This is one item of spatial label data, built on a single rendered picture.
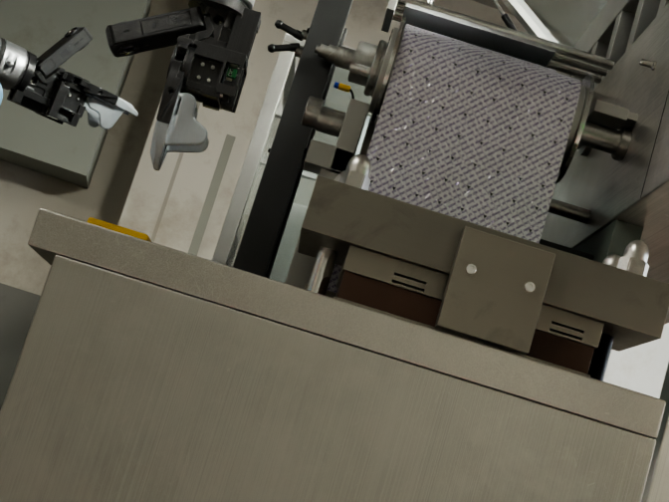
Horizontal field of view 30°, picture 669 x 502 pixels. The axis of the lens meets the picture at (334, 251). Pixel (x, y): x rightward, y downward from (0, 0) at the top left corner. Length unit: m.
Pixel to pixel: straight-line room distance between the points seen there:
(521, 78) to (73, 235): 0.63
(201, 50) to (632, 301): 0.55
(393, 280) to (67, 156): 3.84
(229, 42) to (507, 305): 0.45
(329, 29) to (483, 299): 0.75
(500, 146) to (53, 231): 0.59
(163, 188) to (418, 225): 3.82
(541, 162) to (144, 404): 0.61
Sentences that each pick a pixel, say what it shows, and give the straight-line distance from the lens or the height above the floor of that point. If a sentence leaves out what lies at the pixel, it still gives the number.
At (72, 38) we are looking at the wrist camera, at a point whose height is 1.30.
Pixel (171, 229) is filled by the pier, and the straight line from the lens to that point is 5.09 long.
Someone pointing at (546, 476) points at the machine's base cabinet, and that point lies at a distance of 1.27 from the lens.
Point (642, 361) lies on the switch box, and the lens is 5.63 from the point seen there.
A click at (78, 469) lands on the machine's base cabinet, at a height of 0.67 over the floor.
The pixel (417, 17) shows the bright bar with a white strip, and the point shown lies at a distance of 1.96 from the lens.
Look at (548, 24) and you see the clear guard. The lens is 2.59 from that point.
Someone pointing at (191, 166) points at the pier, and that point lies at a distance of 5.14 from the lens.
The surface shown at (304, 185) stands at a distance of 2.60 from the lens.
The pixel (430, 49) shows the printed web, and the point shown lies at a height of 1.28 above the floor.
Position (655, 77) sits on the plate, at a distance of 1.65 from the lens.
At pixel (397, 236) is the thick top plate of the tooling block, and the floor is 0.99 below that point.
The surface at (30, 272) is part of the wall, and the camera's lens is 5.33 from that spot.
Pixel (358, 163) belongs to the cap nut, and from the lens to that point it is 1.37.
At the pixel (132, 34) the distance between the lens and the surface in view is 1.48.
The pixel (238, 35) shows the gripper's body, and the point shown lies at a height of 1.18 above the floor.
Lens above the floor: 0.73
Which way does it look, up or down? 10 degrees up
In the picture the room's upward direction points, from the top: 17 degrees clockwise
